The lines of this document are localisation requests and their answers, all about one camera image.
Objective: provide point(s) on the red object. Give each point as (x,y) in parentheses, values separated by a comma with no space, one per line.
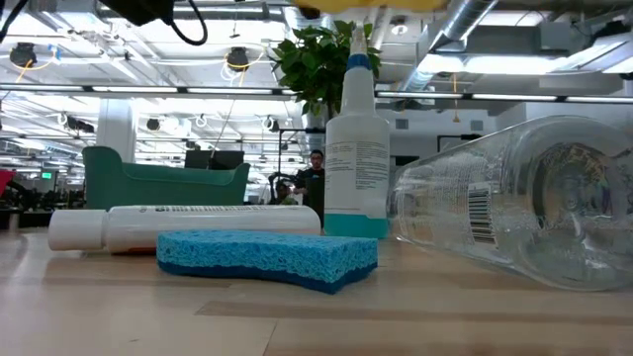
(4,180)

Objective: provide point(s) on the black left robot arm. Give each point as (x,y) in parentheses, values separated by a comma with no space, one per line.
(138,10)

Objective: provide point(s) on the green potted plant black pot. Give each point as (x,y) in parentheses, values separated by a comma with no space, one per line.
(316,64)

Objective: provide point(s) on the teal plastic bin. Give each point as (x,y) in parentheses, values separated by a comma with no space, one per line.
(148,190)

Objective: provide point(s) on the black monitor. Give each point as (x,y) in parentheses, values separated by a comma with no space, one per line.
(198,159)
(227,159)

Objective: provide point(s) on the person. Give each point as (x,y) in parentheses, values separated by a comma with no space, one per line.
(283,194)
(311,175)

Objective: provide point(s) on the white spray bottle blue collar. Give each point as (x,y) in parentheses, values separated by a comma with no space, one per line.
(356,163)

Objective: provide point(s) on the white squeeze bottle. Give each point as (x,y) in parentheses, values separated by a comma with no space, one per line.
(198,222)

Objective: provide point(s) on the blue sponge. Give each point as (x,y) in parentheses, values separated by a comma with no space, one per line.
(267,257)

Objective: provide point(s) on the clear plastic spray bottle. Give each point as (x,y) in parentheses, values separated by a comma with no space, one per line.
(519,198)

